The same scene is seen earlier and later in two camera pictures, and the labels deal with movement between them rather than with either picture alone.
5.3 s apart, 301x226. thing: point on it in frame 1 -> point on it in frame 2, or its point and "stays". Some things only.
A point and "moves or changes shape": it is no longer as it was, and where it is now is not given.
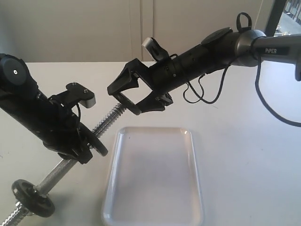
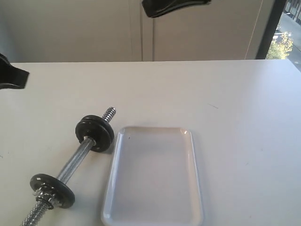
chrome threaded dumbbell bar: (11, 220) -> (40, 208)
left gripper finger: (82, 156) -> (11, 76)
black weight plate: (98, 144) moves or changes shape
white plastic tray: (153, 179) stays
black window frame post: (276, 12) stays
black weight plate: (27, 195) -> (62, 194)
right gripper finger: (127, 79) -> (153, 8)
